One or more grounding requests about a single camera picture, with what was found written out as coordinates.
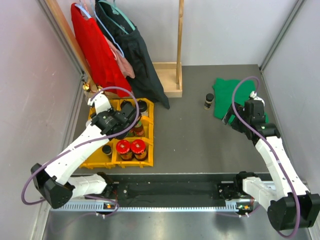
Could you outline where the sauce bottle yellow cap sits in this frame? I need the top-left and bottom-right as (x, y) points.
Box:
(133, 120), (146, 138)

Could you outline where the black lid spice shaker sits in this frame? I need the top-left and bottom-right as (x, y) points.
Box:
(137, 99), (148, 116)
(120, 100), (132, 109)

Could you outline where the red lid sauce jar front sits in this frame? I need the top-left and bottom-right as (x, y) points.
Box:
(115, 139), (133, 161)

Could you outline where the red lid sauce jar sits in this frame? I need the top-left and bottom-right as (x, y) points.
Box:
(115, 139), (133, 161)
(130, 139), (148, 161)

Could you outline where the small dark cap bottle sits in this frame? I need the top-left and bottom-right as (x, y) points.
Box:
(101, 144), (113, 156)

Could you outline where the small black cap bottle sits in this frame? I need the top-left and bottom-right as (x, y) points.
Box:
(204, 93), (215, 110)

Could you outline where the glass oil bottle gold spout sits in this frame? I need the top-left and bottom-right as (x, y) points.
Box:
(82, 80), (97, 103)

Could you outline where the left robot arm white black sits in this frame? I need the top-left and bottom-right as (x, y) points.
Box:
(28, 91), (141, 209)

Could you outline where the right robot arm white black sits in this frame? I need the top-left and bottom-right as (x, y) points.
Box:
(222, 91), (320, 231)

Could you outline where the green cloth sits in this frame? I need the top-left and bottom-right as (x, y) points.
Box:
(212, 78), (256, 120)

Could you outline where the yellow plastic bin organizer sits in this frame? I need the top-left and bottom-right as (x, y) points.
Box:
(80, 98), (154, 170)

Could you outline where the black garment on hanger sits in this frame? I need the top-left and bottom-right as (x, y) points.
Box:
(95, 0), (170, 109)

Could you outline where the red shirt on hanger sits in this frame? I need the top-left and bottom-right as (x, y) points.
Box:
(70, 3), (132, 92)

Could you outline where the pink garment on hanger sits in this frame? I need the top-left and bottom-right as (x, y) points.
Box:
(104, 36), (135, 79)

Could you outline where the wooden clothes rack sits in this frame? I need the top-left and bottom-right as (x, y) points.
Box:
(44, 0), (184, 98)

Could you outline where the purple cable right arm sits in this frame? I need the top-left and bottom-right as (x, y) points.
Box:
(231, 76), (301, 238)

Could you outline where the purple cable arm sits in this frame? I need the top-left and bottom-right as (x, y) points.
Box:
(21, 86), (140, 217)
(231, 76), (301, 238)

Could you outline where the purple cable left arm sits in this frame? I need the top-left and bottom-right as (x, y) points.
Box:
(21, 86), (140, 217)

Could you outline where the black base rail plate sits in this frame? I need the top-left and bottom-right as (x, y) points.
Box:
(84, 172), (276, 203)

